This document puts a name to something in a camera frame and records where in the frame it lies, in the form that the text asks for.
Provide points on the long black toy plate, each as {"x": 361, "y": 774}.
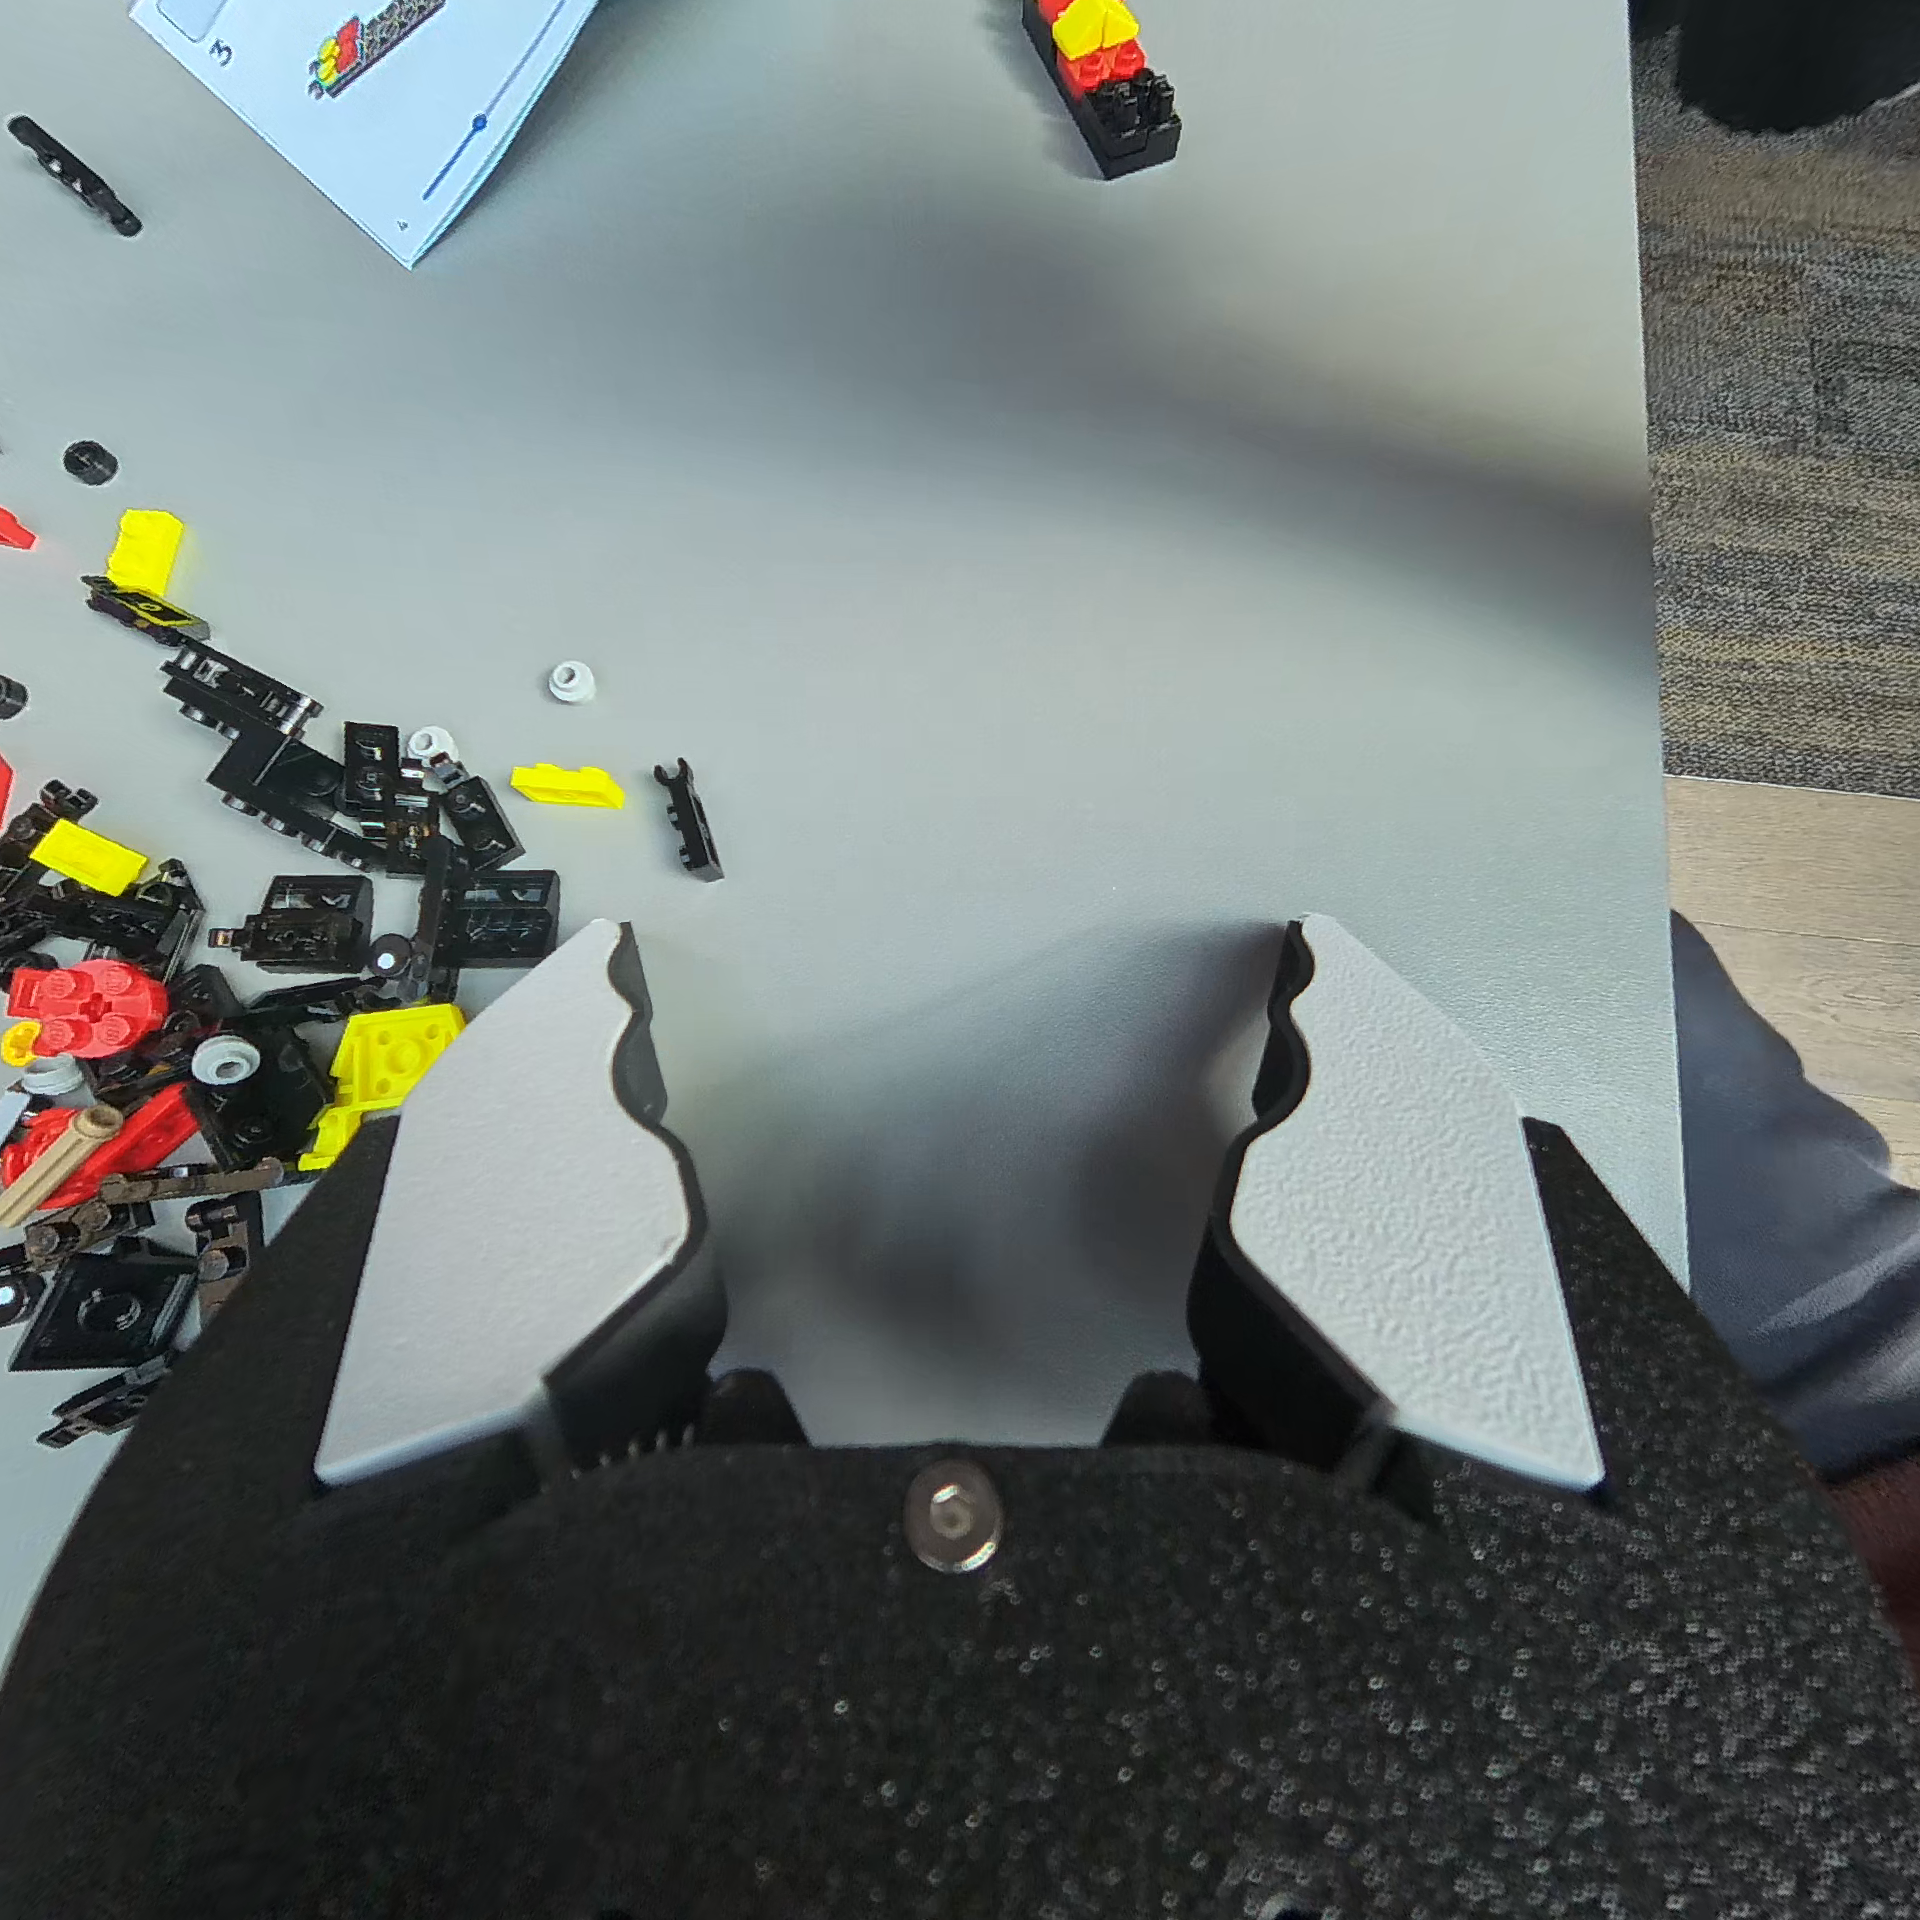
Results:
{"x": 71, "y": 172}

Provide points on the dark object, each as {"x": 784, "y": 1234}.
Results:
{"x": 1785, "y": 53}

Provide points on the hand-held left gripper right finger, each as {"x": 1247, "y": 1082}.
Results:
{"x": 1394, "y": 1200}

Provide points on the person's leg in grey trousers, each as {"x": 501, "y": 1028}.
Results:
{"x": 1770, "y": 1200}

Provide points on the black red yellow brick model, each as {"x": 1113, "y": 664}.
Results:
{"x": 1119, "y": 106}

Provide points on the yellow curved toy slope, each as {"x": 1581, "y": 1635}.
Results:
{"x": 568, "y": 786}

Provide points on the small red toy piece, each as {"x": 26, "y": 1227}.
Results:
{"x": 11, "y": 528}

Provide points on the pile of mixed toy bricks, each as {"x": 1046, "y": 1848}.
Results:
{"x": 301, "y": 914}

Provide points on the black printed toy tile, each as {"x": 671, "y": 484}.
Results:
{"x": 149, "y": 608}

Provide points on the light blue instruction booklet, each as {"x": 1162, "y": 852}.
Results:
{"x": 405, "y": 106}

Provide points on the small black round toy piece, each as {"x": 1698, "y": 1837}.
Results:
{"x": 89, "y": 460}

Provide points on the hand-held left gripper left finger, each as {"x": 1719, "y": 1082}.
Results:
{"x": 511, "y": 1200}

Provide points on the black toy clip plate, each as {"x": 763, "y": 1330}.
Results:
{"x": 691, "y": 826}

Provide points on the grey desk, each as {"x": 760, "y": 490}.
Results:
{"x": 961, "y": 524}

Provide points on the yellow toy slope brick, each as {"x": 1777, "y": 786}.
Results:
{"x": 147, "y": 549}

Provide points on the grey round toy stud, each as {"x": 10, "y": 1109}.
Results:
{"x": 571, "y": 681}

